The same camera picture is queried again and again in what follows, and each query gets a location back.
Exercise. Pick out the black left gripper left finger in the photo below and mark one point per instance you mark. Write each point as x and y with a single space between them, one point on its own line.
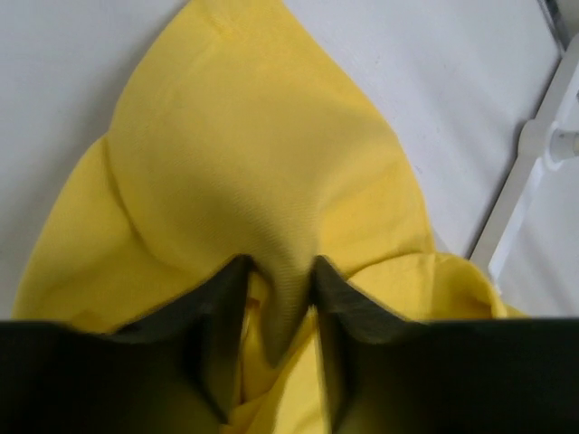
171 371

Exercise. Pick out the white clothes rack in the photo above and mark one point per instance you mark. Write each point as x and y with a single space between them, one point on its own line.
543 146

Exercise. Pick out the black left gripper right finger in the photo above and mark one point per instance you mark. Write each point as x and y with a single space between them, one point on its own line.
386 374

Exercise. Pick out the yellow trousers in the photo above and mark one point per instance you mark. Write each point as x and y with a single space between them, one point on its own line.
235 134

